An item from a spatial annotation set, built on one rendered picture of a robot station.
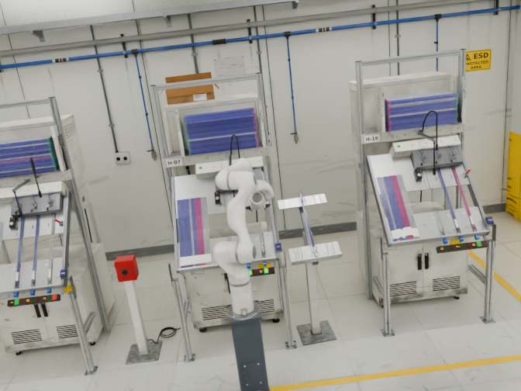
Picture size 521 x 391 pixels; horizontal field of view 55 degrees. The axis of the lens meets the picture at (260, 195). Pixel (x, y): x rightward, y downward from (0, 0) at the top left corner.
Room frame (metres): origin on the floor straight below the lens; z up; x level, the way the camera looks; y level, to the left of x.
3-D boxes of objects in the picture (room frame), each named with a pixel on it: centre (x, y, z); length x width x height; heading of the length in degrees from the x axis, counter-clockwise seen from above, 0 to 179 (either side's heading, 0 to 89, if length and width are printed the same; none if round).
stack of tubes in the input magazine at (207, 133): (3.54, 0.22, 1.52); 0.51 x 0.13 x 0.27; 91
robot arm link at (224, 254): (2.46, 0.20, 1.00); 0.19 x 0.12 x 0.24; 75
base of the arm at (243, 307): (2.45, 0.17, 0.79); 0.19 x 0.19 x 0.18
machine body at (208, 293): (3.66, 0.29, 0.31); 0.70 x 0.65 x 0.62; 91
